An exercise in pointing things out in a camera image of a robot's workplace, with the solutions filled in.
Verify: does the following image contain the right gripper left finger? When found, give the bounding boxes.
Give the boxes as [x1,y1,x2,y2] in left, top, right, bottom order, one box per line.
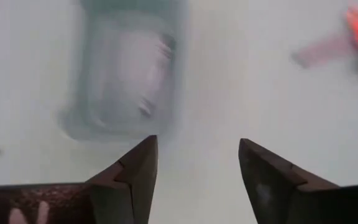
[0,134,159,224]

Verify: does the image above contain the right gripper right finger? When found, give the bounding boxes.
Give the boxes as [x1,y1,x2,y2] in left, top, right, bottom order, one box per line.
[238,138,358,224]

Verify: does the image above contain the clear centre tray with screws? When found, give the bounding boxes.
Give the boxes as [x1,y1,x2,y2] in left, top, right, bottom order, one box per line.
[57,0,188,143]

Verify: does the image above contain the blue crayon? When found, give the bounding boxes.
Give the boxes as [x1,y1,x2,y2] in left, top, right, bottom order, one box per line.
[135,30,180,121]

